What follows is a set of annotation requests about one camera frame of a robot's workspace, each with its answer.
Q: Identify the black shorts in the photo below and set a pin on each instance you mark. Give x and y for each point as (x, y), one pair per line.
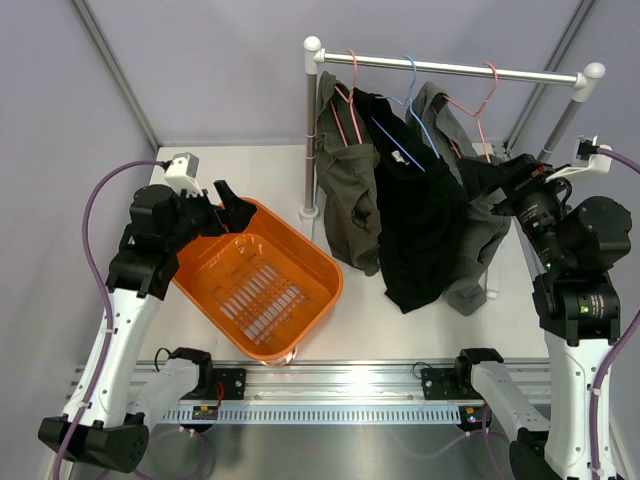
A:
(422, 208)

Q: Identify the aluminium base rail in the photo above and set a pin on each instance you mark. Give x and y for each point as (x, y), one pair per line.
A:
(357, 383)

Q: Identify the olive green shorts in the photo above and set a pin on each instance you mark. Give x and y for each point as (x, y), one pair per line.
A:
(346, 175)

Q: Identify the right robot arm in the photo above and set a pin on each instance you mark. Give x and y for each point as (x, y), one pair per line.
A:
(579, 312)

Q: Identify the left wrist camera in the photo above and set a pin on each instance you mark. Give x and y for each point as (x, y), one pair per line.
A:
(180, 175)

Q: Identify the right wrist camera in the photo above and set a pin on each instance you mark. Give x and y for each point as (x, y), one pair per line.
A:
(587, 163)

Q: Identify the white slotted cable duct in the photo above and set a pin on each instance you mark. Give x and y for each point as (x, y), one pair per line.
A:
(237, 414)

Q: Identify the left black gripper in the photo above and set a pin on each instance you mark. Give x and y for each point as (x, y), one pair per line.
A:
(233, 218)

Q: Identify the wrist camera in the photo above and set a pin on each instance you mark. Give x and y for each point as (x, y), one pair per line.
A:
(587, 163)
(180, 175)

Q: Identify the grey shorts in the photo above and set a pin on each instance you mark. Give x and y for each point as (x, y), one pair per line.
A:
(430, 116)

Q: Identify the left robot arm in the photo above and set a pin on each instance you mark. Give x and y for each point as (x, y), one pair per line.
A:
(102, 425)

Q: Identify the white metal clothes rack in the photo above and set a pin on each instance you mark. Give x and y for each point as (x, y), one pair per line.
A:
(583, 84)

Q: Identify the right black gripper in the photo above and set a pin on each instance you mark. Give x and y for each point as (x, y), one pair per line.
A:
(519, 177)

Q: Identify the orange plastic laundry basket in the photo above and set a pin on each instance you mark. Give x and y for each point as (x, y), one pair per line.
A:
(267, 289)

